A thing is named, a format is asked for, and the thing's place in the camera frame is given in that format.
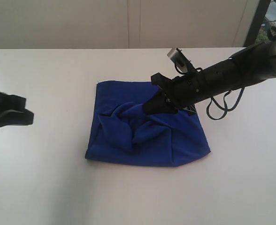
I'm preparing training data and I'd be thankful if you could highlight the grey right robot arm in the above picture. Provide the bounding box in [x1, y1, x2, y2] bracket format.
[142, 27, 276, 115]

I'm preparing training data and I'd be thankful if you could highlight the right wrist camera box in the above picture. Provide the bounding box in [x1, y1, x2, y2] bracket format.
[167, 48, 194, 75]

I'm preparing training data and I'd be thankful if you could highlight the blue towel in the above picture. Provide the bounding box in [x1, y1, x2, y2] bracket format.
[85, 81, 210, 167]

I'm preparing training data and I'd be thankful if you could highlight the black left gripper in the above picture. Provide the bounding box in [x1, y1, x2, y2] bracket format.
[0, 92, 34, 128]

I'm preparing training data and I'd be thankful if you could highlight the black window frame post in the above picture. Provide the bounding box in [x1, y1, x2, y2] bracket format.
[243, 0, 270, 47]

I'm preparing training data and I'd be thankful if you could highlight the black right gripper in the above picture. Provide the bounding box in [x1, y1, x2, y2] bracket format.
[142, 42, 274, 114]

